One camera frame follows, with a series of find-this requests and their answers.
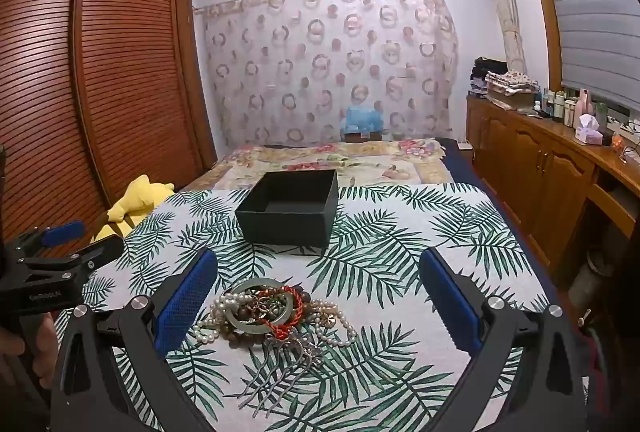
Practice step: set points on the wooden window frame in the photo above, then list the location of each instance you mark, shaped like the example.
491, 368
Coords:
544, 11

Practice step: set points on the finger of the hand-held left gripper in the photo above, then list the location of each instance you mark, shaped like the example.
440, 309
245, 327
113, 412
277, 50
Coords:
100, 253
62, 232

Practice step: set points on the circle patterned sheer curtain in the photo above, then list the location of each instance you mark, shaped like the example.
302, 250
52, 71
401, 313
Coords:
300, 61

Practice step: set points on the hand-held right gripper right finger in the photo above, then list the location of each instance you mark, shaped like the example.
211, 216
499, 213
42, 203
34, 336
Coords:
450, 304

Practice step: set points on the yellow plush toy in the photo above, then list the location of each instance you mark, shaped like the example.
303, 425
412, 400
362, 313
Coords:
135, 202

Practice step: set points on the navy bed sheet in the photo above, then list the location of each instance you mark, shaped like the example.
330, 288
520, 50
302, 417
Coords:
465, 166

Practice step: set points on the small brown box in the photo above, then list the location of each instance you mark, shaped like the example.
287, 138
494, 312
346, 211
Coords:
364, 136

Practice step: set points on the brown louvered wooden wardrobe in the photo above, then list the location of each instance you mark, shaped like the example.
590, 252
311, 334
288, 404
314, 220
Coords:
125, 86

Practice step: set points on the stack of dark folded clothes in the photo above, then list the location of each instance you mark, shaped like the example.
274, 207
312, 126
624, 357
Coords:
485, 66

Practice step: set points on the grey window blind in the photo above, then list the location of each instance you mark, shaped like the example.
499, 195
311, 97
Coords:
590, 11

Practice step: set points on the row of toiletry bottles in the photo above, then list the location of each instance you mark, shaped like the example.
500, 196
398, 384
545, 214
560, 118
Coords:
560, 104

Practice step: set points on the floral folded cloth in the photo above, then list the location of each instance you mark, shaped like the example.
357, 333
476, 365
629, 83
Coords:
515, 80

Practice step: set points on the person's left hand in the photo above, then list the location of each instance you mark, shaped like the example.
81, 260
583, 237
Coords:
46, 347

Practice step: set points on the flat cardboard box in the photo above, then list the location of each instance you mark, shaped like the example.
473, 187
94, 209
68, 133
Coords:
510, 100

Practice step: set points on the green leaf print cloth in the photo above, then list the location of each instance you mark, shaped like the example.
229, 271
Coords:
375, 222

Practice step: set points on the floral bed blanket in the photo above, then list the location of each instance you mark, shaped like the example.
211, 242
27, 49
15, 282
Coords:
310, 159

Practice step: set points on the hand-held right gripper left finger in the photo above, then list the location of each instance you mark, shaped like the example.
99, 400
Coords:
185, 304

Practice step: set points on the grey metal hair comb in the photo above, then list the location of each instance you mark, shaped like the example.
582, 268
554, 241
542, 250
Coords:
280, 362

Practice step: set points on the blue plush toy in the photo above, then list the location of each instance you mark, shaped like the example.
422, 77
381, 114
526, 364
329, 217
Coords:
362, 116

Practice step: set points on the black square box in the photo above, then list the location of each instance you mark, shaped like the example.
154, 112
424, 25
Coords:
280, 227

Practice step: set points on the long wooden sideboard cabinet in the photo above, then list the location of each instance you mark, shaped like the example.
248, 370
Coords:
525, 151

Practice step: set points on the pink tissue box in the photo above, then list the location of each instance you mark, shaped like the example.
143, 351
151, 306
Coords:
587, 131

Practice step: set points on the pale green jade bangle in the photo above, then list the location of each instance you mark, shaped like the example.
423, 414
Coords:
245, 326

